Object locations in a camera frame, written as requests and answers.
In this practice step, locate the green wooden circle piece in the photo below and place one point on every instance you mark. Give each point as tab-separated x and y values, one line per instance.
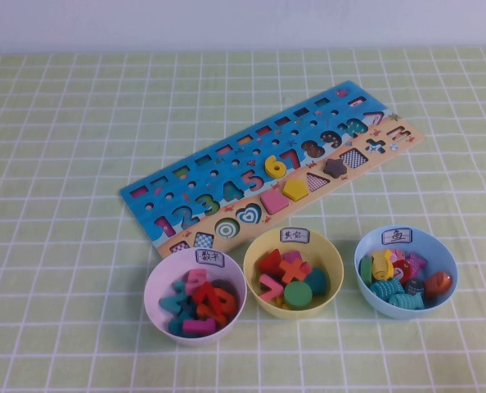
298	295

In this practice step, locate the yellow plastic bowl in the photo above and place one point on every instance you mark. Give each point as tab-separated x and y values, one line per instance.
329	262

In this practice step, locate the orange wooden fish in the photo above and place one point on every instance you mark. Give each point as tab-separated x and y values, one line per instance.
437	284

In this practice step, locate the magenta wooden fish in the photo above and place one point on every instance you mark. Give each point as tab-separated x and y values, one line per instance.
416	262

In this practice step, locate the blue wooden number puzzle board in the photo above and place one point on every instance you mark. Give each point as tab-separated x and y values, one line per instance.
235	163

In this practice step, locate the teal wooden semicircle piece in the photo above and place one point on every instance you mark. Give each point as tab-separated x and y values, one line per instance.
317	282

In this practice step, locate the pink wooden greater-than sign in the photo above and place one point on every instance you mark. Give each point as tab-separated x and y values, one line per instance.
267	290

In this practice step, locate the yellow wooden fish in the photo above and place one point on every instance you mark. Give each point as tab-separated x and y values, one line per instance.
382	265

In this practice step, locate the dark blue wooden fish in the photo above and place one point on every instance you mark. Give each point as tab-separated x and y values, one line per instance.
415	286

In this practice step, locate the red wooden number four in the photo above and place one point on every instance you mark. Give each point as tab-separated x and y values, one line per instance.
205	295

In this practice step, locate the green wooden fish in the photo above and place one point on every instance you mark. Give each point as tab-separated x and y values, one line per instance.
365	271

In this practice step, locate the yellow wooden pentagon piece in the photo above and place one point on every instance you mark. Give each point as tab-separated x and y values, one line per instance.
294	191

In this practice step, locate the teal striped wooden fish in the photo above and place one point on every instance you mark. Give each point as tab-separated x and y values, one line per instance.
406	302
386	289

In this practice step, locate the teal wooden number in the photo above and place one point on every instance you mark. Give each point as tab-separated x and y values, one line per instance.
170	303

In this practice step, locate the pink wooden fish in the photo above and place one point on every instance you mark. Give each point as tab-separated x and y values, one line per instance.
397	256

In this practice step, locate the red wooden fish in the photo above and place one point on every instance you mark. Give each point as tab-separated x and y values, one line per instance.
401	272

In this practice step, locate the magenta wooden number one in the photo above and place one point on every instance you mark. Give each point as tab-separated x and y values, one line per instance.
199	326

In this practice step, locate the pink wooden number five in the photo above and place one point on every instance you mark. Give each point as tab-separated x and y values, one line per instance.
194	278

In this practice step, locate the pink wooden square piece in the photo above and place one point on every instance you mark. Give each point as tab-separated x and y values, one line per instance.
274	201

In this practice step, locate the yellow wooden number six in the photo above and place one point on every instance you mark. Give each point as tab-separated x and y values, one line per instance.
267	168

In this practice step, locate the orange wooden plus sign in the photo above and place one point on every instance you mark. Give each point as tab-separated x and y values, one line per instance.
294	270

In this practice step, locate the orange wooden number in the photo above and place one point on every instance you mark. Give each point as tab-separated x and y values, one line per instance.
225	304

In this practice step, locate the green checked tablecloth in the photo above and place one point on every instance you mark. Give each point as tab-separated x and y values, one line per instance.
63	245

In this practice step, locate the white paper label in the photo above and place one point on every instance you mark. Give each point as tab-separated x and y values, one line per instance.
210	257
397	235
295	235

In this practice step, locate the pink plastic bowl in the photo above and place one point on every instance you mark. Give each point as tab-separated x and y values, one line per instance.
161	270

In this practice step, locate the brown wooden star piece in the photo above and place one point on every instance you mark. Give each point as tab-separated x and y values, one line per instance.
335	168

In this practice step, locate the magenta wooden sign piece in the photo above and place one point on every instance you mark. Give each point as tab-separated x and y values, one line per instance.
292	256

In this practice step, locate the red wooden triangle piece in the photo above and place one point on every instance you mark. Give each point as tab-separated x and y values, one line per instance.
269	262

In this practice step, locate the light blue plastic bowl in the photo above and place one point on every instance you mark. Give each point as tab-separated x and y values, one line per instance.
443	254

